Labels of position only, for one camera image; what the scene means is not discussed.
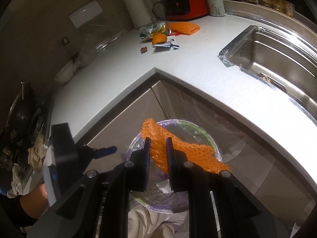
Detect grey cabinet doors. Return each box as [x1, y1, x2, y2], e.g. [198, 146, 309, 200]
[88, 81, 316, 226]

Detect white electric kettle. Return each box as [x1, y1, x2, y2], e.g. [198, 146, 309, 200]
[124, 0, 157, 29]

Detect black power cable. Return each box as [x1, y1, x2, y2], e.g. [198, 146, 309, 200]
[151, 0, 169, 21]

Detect person's hand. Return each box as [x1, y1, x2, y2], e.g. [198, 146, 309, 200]
[20, 184, 48, 219]

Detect clear plastic bag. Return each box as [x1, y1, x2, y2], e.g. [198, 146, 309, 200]
[72, 34, 104, 68]

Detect orange peel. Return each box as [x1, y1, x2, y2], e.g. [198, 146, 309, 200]
[152, 33, 168, 45]

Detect stainless steel sink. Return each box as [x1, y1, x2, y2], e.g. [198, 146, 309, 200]
[218, 26, 316, 117]

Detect red black rice cooker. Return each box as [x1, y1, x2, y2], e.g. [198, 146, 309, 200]
[164, 0, 209, 21]

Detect brown nut shell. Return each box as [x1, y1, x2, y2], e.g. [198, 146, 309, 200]
[140, 46, 148, 54]

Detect green white snack bag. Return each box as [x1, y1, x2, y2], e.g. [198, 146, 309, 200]
[139, 22, 168, 41]

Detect white blue alcohol wipe packet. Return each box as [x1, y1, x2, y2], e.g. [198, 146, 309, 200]
[153, 36, 180, 54]

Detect white wall outlet box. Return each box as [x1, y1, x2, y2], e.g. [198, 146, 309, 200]
[69, 0, 103, 29]

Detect round bin purple liner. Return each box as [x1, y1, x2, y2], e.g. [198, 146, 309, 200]
[132, 119, 222, 214]

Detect red snack wrapper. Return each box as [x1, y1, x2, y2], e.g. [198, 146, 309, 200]
[171, 30, 182, 36]

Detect white ceramic utensil cup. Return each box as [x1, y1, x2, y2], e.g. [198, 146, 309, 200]
[207, 0, 225, 17]

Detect orange foam fruit net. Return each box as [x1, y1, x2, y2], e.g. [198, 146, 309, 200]
[141, 118, 230, 174]

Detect sink strainer with scraps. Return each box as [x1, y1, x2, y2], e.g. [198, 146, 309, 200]
[257, 73, 286, 93]

